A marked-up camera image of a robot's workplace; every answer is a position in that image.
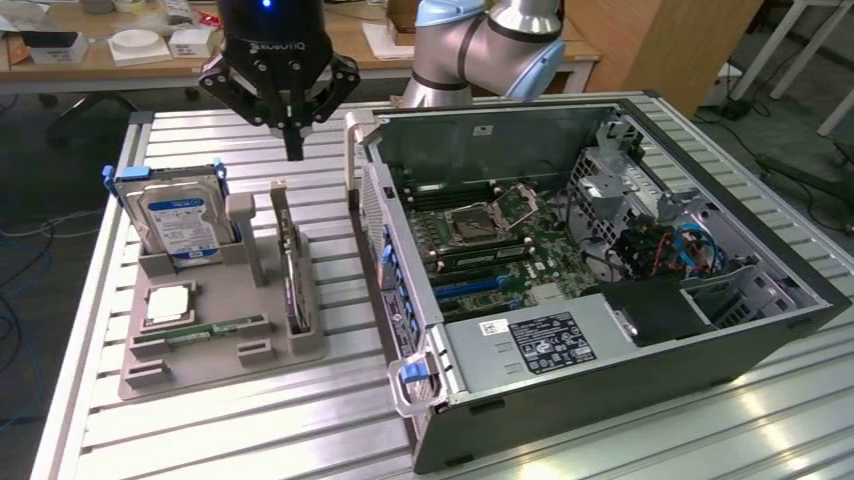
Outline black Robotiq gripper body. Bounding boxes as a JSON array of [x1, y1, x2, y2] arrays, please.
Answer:
[[218, 0, 334, 97]]

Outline black graphics card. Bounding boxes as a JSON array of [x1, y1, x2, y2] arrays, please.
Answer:
[[268, 180, 314, 336]]

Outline blue expansion slot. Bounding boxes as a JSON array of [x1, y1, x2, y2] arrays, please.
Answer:
[[431, 276, 505, 301]]

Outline white paper stack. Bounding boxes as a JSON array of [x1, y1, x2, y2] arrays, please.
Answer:
[[361, 20, 418, 61]]

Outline small white labelled box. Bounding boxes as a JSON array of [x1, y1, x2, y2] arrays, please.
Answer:
[[166, 27, 218, 59]]

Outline brown cardboard box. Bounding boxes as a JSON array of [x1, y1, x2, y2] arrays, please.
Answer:
[[385, 0, 421, 46]]

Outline white round part on box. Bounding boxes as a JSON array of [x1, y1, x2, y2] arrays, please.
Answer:
[[106, 28, 173, 67]]

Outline wooden desk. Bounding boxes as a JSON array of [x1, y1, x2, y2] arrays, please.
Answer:
[[0, 0, 601, 109]]

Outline hard disk in blue caddy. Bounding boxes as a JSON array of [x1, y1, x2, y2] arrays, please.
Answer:
[[98, 158, 232, 269]]

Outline white box with black top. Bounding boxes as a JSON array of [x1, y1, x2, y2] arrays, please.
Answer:
[[18, 30, 89, 65]]

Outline CPU socket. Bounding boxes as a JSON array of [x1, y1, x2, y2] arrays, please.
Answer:
[[444, 202, 499, 246]]

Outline metal socket cover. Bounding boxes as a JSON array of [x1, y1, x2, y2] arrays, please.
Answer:
[[489, 182, 541, 231]]

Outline black RAM stick with label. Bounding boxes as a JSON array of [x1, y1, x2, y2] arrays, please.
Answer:
[[436, 243, 532, 274]]

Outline silver CPU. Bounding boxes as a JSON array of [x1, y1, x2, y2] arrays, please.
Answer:
[[144, 287, 194, 324]]

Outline metal disk bay cage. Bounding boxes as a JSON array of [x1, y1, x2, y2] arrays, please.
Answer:
[[565, 147, 668, 251]]

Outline green RAM stick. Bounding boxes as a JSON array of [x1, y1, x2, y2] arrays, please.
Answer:
[[132, 314, 268, 346]]

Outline wooden cabinet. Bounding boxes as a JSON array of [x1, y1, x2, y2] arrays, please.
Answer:
[[585, 0, 765, 116]]

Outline grey parts rack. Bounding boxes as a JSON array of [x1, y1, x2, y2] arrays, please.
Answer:
[[117, 192, 329, 401]]

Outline grey power supply unit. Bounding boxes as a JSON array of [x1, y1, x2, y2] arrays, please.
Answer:
[[443, 294, 641, 394]]

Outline black open PC case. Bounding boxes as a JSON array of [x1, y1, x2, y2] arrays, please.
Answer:
[[342, 94, 854, 475]]

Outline blue floor cables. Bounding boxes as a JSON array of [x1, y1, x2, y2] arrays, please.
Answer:
[[0, 234, 52, 431]]

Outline red wire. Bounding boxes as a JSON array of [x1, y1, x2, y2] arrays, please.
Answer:
[[649, 232, 675, 274]]

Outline blue wire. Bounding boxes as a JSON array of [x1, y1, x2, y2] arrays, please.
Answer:
[[672, 224, 725, 276]]

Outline white table frame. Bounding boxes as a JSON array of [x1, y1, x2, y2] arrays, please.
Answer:
[[729, 0, 854, 136]]

